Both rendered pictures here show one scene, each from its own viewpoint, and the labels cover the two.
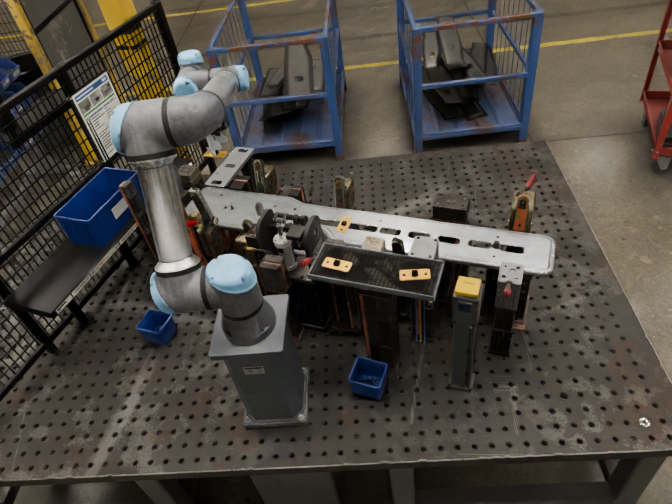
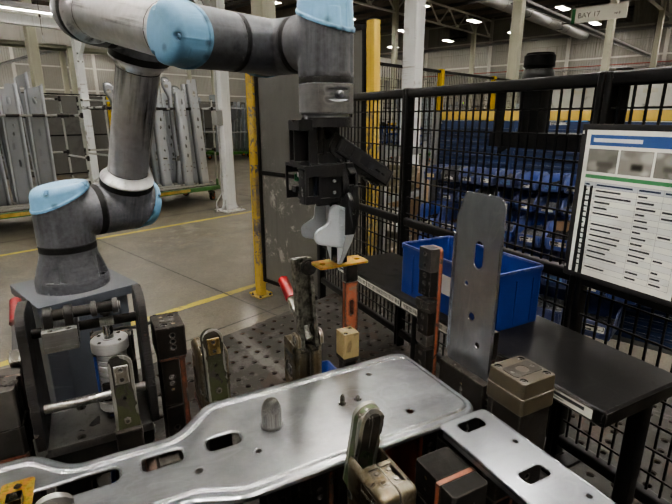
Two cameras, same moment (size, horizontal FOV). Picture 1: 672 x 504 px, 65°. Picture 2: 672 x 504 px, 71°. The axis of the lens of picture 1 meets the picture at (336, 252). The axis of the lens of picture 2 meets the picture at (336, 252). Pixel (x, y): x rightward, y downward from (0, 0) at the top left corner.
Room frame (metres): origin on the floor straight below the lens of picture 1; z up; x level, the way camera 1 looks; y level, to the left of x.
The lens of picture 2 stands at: (2.05, -0.20, 1.47)
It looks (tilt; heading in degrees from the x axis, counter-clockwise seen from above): 16 degrees down; 126
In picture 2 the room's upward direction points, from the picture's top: straight up
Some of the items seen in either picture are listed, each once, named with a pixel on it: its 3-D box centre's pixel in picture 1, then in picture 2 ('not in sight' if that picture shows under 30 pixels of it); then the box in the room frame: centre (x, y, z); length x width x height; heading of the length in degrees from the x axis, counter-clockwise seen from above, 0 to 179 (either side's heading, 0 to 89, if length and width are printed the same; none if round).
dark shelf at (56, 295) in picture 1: (111, 224); (458, 308); (1.67, 0.85, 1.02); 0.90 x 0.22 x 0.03; 153
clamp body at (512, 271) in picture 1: (505, 311); not in sight; (1.03, -0.50, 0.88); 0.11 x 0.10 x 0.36; 153
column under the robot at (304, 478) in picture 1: (297, 449); not in sight; (0.97, 0.27, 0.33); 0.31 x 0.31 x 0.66; 83
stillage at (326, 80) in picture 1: (288, 72); not in sight; (3.98, 0.13, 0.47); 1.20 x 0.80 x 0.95; 171
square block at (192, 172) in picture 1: (199, 203); (511, 458); (1.89, 0.55, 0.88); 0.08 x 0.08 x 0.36; 63
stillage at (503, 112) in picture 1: (457, 55); not in sight; (3.76, -1.16, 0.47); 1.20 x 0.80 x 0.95; 174
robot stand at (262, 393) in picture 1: (265, 364); (86, 362); (0.97, 0.27, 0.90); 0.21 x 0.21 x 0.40; 83
